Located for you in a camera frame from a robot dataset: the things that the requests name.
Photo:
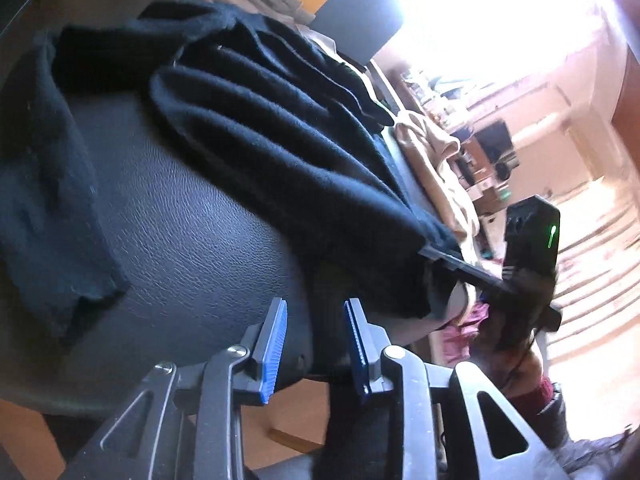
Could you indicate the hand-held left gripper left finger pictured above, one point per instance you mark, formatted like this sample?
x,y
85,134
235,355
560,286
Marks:
x,y
272,355

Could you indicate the black television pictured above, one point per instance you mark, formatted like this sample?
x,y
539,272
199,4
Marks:
x,y
495,142

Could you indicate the beige cloth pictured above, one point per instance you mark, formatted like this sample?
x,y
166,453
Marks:
x,y
440,180

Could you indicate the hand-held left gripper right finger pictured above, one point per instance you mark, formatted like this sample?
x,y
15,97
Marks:
x,y
356,350

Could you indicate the person's right hand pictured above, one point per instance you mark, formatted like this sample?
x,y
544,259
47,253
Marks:
x,y
515,360

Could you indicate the black knit sweater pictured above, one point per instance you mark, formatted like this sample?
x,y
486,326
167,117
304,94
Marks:
x,y
280,150

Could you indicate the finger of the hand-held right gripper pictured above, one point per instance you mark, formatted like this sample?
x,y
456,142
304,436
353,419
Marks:
x,y
465,270

